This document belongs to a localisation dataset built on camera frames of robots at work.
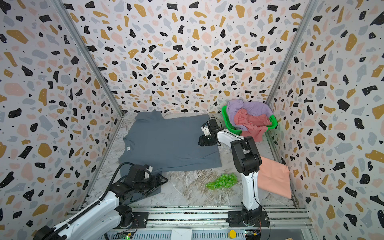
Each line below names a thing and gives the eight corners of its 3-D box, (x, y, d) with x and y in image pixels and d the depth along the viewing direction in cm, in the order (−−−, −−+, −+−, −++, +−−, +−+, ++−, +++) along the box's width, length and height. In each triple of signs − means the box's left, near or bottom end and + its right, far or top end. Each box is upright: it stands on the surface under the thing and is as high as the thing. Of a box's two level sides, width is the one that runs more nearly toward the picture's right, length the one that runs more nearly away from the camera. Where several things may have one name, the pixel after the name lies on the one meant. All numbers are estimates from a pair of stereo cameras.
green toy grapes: (209, 195, 84) (209, 193, 80) (205, 184, 88) (205, 181, 84) (237, 184, 88) (238, 181, 84) (231, 174, 92) (233, 170, 88)
